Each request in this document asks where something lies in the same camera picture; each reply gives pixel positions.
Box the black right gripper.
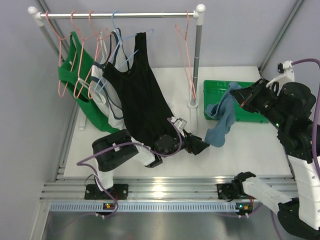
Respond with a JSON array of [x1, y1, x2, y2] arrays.
[[229, 76, 287, 129]]

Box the blue tank top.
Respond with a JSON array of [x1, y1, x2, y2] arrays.
[[204, 82, 242, 148]]

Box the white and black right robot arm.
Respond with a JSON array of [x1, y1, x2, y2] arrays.
[[229, 78, 320, 240]]

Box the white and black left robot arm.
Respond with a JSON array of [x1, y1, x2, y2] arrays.
[[84, 129, 210, 200]]

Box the black tank top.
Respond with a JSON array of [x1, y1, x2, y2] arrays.
[[103, 32, 177, 147]]

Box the empty pink hanger right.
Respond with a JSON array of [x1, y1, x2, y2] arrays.
[[175, 11, 197, 99]]

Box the white navy-trimmed tank top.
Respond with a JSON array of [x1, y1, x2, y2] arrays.
[[90, 28, 129, 130]]

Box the blue hanger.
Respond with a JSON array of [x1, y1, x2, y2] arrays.
[[94, 9, 155, 94]]

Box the green tank top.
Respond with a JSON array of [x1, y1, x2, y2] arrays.
[[65, 31, 119, 134]]

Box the pink hanger far left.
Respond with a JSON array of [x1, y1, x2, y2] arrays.
[[45, 10, 73, 98]]

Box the metal clothes rack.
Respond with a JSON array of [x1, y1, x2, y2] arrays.
[[27, 4, 206, 131]]

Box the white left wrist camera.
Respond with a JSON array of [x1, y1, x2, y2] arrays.
[[171, 117, 187, 131]]

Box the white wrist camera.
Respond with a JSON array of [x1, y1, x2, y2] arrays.
[[171, 117, 187, 131], [266, 60, 295, 88]]

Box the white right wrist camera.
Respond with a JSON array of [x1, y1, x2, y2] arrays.
[[266, 60, 295, 88]]

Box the grey slotted cable duct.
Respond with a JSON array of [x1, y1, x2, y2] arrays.
[[50, 201, 252, 213]]

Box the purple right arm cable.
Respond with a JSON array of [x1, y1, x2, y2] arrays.
[[247, 57, 320, 240]]

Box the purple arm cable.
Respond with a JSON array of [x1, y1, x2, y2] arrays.
[[247, 57, 320, 240], [83, 117, 183, 218]]

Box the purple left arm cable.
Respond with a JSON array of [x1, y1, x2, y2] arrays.
[[83, 117, 183, 218]]

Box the aluminium mounting rail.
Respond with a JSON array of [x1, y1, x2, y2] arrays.
[[40, 177, 231, 201]]

